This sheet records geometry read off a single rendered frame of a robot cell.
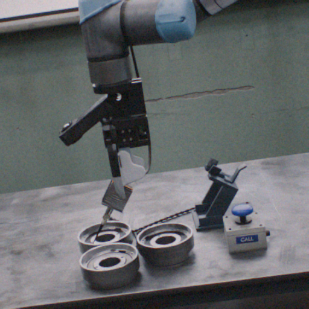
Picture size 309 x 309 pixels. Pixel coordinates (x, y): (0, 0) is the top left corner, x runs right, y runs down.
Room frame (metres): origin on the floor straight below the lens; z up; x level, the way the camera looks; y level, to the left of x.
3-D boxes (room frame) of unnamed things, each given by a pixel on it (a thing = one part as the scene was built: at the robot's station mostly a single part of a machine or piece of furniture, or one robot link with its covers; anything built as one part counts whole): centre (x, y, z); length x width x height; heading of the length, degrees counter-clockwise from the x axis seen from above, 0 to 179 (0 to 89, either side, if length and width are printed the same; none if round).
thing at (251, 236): (1.09, -0.15, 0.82); 0.08 x 0.07 x 0.05; 87
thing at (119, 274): (1.03, 0.11, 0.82); 0.10 x 0.10 x 0.04
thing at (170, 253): (1.09, 0.00, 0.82); 0.10 x 0.10 x 0.04
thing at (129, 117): (1.11, 0.05, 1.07); 0.09 x 0.08 x 0.12; 90
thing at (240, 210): (1.09, -0.14, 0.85); 0.04 x 0.04 x 0.05
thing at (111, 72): (1.12, 0.05, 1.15); 0.08 x 0.08 x 0.05
